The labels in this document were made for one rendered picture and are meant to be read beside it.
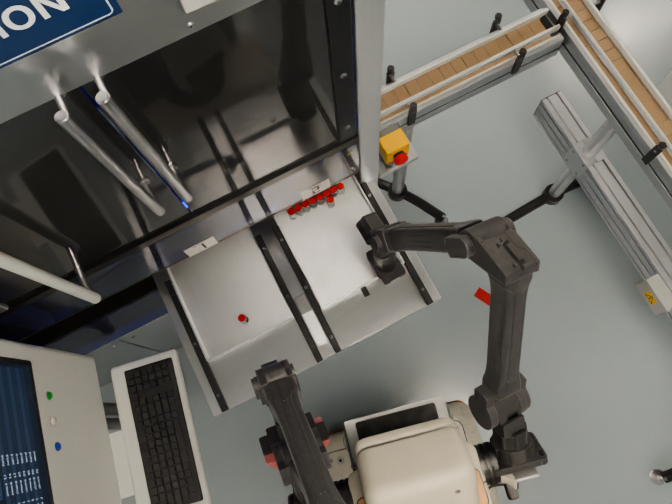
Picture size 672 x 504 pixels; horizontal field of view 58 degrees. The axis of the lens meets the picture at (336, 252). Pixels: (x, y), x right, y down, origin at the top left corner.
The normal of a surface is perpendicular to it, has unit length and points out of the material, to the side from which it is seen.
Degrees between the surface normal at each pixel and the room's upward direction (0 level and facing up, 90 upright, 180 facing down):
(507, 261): 21
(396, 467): 43
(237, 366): 0
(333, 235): 0
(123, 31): 90
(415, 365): 0
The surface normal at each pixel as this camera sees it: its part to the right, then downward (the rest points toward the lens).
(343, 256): -0.05, -0.25
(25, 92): 0.46, 0.85
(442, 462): -0.20, -0.82
